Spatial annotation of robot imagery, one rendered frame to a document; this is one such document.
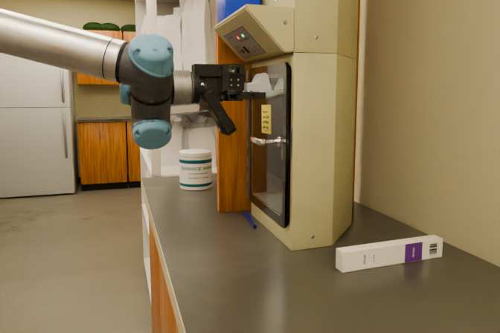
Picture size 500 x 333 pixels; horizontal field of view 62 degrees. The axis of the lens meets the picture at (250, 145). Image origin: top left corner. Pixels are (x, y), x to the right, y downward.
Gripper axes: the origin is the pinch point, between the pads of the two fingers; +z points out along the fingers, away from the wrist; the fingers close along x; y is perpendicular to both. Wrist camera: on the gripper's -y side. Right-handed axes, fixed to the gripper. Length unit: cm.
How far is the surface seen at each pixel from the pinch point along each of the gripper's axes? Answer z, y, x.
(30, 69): -137, 31, 483
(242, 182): 1.6, -27.7, 32.6
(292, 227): 3.0, -31.3, -4.4
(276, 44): -1.3, 11.6, -3.9
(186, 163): -11, -26, 66
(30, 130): -141, -44, 484
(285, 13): 0.5, 18.4, -4.5
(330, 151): 12.6, -13.1, -4.4
